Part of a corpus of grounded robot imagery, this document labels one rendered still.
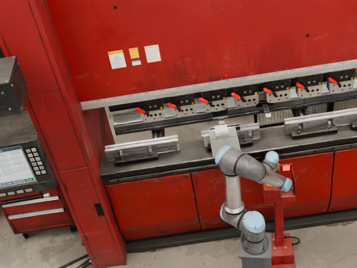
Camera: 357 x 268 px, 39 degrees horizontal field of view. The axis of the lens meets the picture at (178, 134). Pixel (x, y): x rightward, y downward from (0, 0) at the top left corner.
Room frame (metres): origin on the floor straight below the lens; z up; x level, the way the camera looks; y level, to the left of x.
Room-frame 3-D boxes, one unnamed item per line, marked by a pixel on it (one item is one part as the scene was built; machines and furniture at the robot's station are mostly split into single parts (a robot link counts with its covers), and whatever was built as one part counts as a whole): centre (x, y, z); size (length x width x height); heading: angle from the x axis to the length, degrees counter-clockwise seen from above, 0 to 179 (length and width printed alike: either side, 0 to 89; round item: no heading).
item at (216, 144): (2.44, -0.28, 1.00); 0.26 x 0.18 x 0.01; 177
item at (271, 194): (2.23, -0.57, 0.75); 0.20 x 0.16 x 0.18; 82
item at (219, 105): (2.59, -0.26, 1.26); 0.15 x 0.09 x 0.17; 87
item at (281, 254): (2.20, -0.57, 0.06); 0.25 x 0.20 x 0.12; 172
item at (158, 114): (2.61, 0.13, 1.26); 0.15 x 0.09 x 0.17; 87
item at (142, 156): (2.56, 0.31, 0.89); 0.30 x 0.05 x 0.03; 87
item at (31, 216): (3.01, 1.19, 0.50); 0.50 x 0.50 x 1.00; 87
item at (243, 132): (2.59, -0.34, 0.92); 0.39 x 0.06 x 0.10; 87
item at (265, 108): (2.72, -0.62, 1.01); 0.26 x 0.12 x 0.05; 177
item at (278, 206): (2.23, -0.57, 0.39); 0.05 x 0.05 x 0.54; 82
